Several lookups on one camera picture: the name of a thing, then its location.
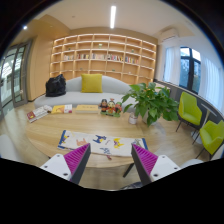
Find glass door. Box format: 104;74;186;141
0;41;32;118

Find yellow and white booklet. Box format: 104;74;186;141
51;104;72;114

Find lime green chair far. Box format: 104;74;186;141
178;92;202;129

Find yellow book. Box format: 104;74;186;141
75;105;99;113

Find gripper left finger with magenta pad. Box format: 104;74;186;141
41;144;91;184

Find white air conditioner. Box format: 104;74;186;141
160;28;179;42

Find colourful figurine toys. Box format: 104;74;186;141
99;98;122;117

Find white cup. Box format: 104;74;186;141
128;112;138;125

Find green potted plant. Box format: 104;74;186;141
122;82;179;126

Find lime green chair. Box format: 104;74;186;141
178;92;202;129
199;120;224;156

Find ceiling light strip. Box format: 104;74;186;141
110;5;116;29

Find white patterned towel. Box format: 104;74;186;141
58;130;147;157

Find window with white curtains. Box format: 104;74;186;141
163;47;224;114

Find wooden wall bookshelf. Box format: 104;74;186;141
50;34;157;84

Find black bag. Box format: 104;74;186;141
45;74;66;97

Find open magazine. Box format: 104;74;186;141
27;105;52;123

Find lime green chair near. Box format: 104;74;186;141
199;120;224;156

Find yellow cushion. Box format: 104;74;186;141
81;74;103;93

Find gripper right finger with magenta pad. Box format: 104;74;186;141
131;144;180;186

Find grey curved sofa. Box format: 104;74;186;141
34;76;130;108

